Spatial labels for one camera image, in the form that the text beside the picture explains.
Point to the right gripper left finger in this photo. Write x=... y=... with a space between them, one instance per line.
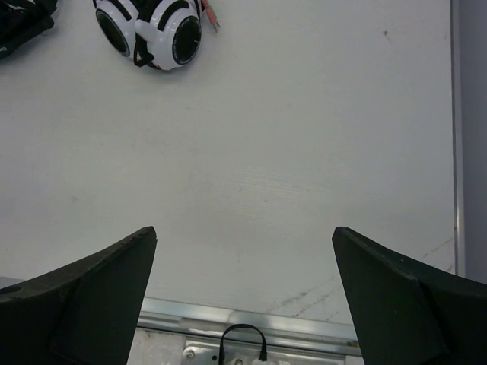
x=85 y=312

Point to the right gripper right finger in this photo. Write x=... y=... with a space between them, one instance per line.
x=407 y=312

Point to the white and black headphones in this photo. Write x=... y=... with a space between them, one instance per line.
x=161 y=34

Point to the aluminium table edge rail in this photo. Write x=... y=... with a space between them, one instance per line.
x=280 y=331

